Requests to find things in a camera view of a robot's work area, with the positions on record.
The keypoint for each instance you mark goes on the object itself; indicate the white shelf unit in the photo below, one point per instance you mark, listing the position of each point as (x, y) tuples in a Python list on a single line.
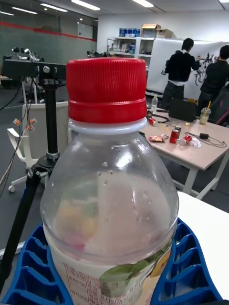
[(138, 46)]

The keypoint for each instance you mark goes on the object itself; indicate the small clear water bottle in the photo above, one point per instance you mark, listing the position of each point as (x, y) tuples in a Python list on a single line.
[(154, 104)]

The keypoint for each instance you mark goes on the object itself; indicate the crumpled white tissue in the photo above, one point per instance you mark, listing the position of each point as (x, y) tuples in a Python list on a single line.
[(196, 142)]

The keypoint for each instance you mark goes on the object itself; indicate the large white board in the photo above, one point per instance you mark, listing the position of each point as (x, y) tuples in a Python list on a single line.
[(158, 66)]

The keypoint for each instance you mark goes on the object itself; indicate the open cardboard box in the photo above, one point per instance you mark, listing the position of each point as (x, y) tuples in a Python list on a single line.
[(150, 31)]

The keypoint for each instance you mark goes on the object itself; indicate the light wooden table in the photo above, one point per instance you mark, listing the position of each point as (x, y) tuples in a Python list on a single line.
[(190, 156)]

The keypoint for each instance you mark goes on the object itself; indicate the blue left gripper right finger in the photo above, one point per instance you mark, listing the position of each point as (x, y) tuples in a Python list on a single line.
[(188, 274)]

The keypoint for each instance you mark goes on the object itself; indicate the black and red chair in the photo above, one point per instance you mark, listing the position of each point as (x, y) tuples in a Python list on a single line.
[(223, 107)]

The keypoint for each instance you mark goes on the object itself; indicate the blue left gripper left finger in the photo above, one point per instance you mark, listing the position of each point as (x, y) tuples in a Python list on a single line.
[(31, 274)]

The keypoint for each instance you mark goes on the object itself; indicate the plastic cup with straw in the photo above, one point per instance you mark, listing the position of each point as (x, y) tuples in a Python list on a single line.
[(205, 116)]

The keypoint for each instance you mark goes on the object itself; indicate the red drink can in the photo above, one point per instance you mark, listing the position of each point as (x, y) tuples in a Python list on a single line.
[(186, 140), (152, 121), (174, 136)]

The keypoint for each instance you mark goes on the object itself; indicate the red snack wrapper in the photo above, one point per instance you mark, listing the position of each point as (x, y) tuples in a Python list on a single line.
[(157, 138)]

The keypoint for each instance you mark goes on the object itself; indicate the black drink can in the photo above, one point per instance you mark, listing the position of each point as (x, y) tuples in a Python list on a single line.
[(178, 129)]

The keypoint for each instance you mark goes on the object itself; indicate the person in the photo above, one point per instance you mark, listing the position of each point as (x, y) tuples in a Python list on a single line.
[(215, 76), (180, 66)]

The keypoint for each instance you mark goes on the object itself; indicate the blue boxes row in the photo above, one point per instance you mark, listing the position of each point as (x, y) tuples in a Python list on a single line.
[(130, 32)]

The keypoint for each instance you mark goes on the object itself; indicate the black bag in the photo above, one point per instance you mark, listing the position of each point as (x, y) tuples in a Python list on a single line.
[(182, 110)]

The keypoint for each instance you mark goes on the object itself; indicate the clear bottle red cap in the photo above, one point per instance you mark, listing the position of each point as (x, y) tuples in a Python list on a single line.
[(107, 190)]

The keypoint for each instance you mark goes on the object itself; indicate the ceiling light strip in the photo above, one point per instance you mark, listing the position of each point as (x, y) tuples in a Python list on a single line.
[(143, 3), (54, 7), (24, 10), (86, 4)]

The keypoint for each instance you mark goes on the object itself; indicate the white office chair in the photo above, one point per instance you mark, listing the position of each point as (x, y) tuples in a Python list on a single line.
[(35, 140)]

